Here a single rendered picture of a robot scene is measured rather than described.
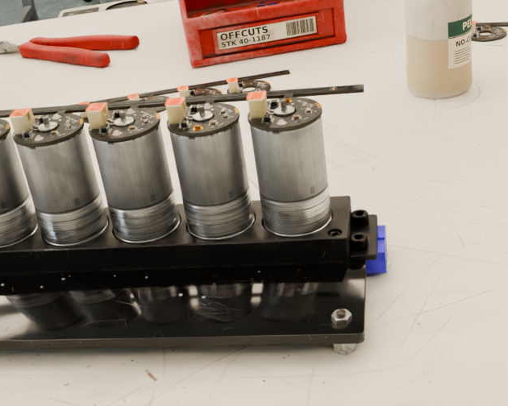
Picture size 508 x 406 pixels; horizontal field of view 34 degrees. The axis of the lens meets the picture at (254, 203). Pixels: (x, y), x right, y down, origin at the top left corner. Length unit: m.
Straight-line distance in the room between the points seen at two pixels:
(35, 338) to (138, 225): 0.05
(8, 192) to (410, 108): 0.21
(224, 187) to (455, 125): 0.16
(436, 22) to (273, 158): 0.17
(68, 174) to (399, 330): 0.12
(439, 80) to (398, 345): 0.20
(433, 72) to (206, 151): 0.18
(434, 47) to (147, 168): 0.19
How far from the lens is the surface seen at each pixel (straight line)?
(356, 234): 0.29
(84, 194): 0.30
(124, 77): 0.53
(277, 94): 0.29
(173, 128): 0.28
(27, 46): 0.60
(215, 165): 0.28
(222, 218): 0.29
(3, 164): 0.31
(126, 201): 0.29
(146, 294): 0.29
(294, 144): 0.27
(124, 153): 0.28
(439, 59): 0.43
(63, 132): 0.29
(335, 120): 0.42
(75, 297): 0.30
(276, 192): 0.28
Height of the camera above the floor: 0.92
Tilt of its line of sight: 29 degrees down
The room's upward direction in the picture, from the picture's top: 8 degrees counter-clockwise
